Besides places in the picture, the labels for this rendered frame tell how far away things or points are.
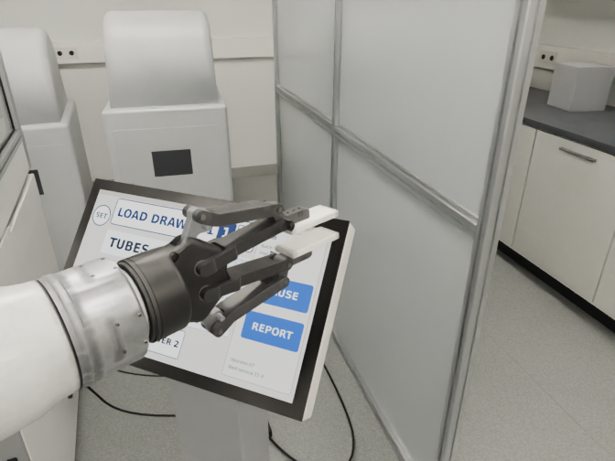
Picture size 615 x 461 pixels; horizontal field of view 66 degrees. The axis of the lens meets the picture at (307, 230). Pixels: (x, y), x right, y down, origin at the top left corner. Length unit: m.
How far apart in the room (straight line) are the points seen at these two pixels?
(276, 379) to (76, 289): 0.44
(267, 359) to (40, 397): 0.44
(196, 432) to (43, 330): 0.77
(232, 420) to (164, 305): 0.64
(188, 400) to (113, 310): 0.69
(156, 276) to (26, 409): 0.12
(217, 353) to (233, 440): 0.30
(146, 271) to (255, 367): 0.40
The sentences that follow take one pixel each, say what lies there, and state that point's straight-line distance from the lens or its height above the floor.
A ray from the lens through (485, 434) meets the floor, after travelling 2.11.
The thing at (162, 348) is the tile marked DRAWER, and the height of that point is 0.99.
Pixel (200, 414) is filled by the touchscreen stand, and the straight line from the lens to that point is 1.06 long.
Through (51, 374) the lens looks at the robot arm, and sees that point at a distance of 0.37.
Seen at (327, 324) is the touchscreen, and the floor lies 1.07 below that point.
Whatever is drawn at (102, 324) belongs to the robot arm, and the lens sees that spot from 0.38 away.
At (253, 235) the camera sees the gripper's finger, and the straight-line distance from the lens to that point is 0.46.
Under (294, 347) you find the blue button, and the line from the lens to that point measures 0.75.
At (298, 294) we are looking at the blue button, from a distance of 0.75.
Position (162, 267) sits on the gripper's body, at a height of 1.32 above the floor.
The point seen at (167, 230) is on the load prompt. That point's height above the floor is 1.14.
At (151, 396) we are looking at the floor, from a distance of 2.23.
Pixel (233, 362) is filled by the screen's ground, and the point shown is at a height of 1.00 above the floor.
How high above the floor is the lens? 1.52
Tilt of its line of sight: 26 degrees down
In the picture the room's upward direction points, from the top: straight up
